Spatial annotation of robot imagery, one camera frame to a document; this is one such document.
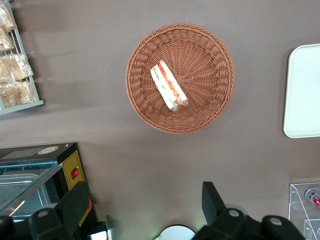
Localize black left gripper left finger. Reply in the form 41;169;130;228
0;181;91;240

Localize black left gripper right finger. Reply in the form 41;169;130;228
194;181;307;240

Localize brown wicker basket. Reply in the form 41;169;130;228
124;22;236;135

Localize beige plastic tray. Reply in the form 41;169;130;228
282;43;320;139

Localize small silver box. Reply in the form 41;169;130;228
86;217;115;240

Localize steel food pan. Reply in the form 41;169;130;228
0;173;52;221

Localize black glass food warmer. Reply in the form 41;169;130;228
0;142;100;240

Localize clear acrylic bottle rack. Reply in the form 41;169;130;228
287;181;320;240

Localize red cola bottle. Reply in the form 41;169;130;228
304;187;320;211

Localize clear bag of snacks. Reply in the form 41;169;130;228
0;2;18;33
0;80;38;109
0;53;35;83

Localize grey wire display rack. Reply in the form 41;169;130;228
0;0;45;116

